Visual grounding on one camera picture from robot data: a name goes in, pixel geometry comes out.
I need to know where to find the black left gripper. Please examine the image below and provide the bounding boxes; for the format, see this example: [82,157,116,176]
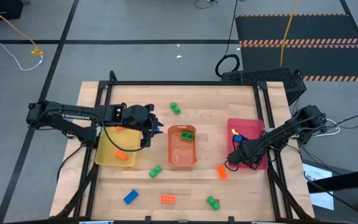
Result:
[123,104,165,137]

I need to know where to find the pink plastic bin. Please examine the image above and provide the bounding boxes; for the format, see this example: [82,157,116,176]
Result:
[226,118,269,170]

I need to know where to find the orange plastic bin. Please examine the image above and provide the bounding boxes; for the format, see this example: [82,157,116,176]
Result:
[167,124,198,167]

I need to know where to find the yellow plastic bin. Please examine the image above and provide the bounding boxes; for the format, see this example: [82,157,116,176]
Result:
[94,124,143,168]

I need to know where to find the white paper sheet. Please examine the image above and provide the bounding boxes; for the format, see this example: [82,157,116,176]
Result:
[302,162,335,211]

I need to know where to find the black perforated computer case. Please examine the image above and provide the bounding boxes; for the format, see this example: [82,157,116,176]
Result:
[221,67,308,105]

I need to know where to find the black beam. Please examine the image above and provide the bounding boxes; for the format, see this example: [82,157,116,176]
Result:
[306,167,358,194]

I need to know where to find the black hazard-striped floor mat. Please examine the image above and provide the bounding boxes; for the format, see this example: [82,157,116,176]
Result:
[234,13,358,83]

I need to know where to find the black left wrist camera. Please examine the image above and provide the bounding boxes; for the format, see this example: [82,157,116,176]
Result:
[140,123,154,149]

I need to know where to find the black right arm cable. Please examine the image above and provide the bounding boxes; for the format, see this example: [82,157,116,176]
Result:
[224,154,262,173]

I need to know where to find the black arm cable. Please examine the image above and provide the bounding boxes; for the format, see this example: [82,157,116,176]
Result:
[102,102,155,153]
[224,154,262,173]

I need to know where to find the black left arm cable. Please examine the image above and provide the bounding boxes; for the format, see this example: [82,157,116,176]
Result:
[102,102,155,153]

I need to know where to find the black aluminium table frame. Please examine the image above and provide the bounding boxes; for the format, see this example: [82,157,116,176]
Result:
[54,70,315,224]

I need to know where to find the white cable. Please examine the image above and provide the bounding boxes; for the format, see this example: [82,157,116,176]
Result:
[0,0,44,72]
[314,119,341,138]

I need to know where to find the thin black cable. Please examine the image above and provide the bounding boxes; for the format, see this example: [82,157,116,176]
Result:
[56,144,85,184]
[321,107,358,130]
[194,0,218,9]

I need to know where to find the coiled black cable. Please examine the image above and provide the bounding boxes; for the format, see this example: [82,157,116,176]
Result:
[214,0,241,78]

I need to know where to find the long yellow power cable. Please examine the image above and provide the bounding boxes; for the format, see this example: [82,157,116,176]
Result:
[279,0,300,67]

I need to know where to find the yellow cable with plug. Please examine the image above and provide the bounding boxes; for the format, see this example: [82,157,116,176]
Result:
[0,0,44,57]

